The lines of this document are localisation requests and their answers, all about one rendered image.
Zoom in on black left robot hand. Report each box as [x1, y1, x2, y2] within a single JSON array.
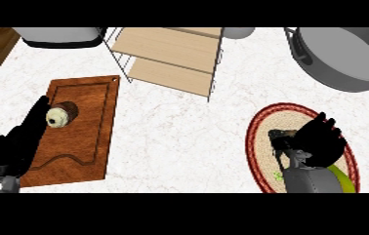
[[0, 95, 52, 178]]

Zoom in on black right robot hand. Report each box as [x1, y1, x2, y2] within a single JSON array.
[[267, 111, 349, 169]]

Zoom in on round woven red-rimmed placemat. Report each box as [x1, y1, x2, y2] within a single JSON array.
[[244, 101, 362, 194]]

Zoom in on cupcake with cream frosting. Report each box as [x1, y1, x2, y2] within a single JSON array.
[[44, 100, 81, 130]]

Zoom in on brown wooden cutting board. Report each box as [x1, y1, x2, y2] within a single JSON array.
[[19, 74, 121, 188]]

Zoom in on grey metal pot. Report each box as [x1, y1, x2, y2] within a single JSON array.
[[284, 26, 369, 94]]

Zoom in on brown wooden panel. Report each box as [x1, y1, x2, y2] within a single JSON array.
[[0, 26, 22, 66]]

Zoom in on white appliance with black base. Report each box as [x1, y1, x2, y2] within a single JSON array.
[[12, 26, 108, 50]]

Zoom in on pale grey round object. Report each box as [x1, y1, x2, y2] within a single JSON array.
[[220, 26, 257, 40]]

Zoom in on wire tiered shelf, wooden boards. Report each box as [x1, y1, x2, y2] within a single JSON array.
[[98, 26, 226, 103]]

